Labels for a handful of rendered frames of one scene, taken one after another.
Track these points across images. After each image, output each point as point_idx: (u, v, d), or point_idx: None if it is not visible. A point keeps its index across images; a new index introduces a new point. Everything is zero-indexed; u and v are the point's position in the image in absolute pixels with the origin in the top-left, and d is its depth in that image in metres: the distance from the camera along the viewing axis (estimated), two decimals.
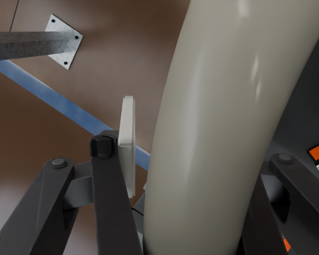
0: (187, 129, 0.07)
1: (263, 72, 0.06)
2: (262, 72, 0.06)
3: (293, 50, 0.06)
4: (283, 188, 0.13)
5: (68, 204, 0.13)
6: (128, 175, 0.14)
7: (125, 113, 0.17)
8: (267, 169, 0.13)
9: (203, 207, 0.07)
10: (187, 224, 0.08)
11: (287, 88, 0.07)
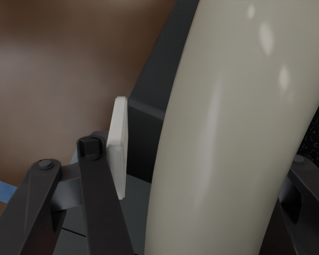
0: (197, 155, 0.06)
1: (288, 89, 0.05)
2: (286, 88, 0.05)
3: None
4: (295, 189, 0.13)
5: (54, 206, 0.13)
6: (117, 177, 0.14)
7: (116, 114, 0.17)
8: None
9: (216, 244, 0.06)
10: None
11: (313, 107, 0.06)
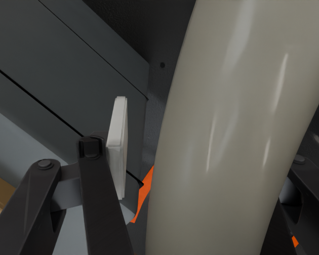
0: (203, 136, 0.06)
1: (300, 64, 0.05)
2: (298, 63, 0.05)
3: None
4: (296, 189, 0.13)
5: (54, 206, 0.13)
6: (117, 177, 0.14)
7: (116, 114, 0.17)
8: None
9: (222, 228, 0.06)
10: (202, 248, 0.06)
11: None
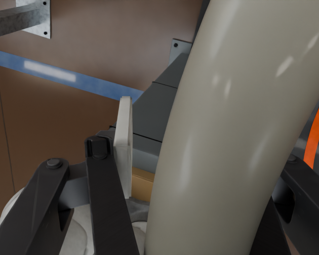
0: None
1: None
2: None
3: None
4: (287, 189, 0.13)
5: (63, 205, 0.13)
6: (124, 176, 0.14)
7: (121, 113, 0.17)
8: None
9: None
10: None
11: None
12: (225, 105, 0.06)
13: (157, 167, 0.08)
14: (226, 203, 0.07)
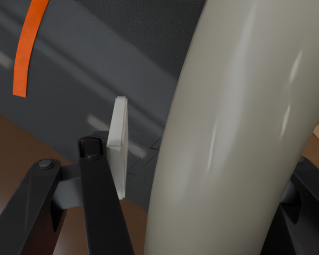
0: None
1: None
2: None
3: None
4: (295, 189, 0.13)
5: (55, 206, 0.13)
6: (117, 177, 0.14)
7: (116, 113, 0.17)
8: None
9: None
10: None
11: None
12: (235, 93, 0.05)
13: (157, 165, 0.07)
14: (236, 204, 0.06)
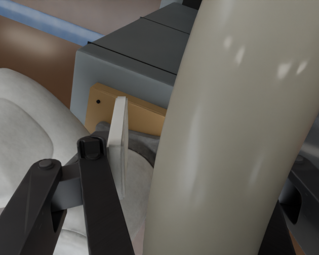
0: None
1: None
2: None
3: None
4: (295, 189, 0.13)
5: (55, 206, 0.13)
6: (117, 177, 0.14)
7: (116, 114, 0.17)
8: None
9: None
10: None
11: None
12: (235, 80, 0.05)
13: (157, 155, 0.07)
14: (235, 193, 0.06)
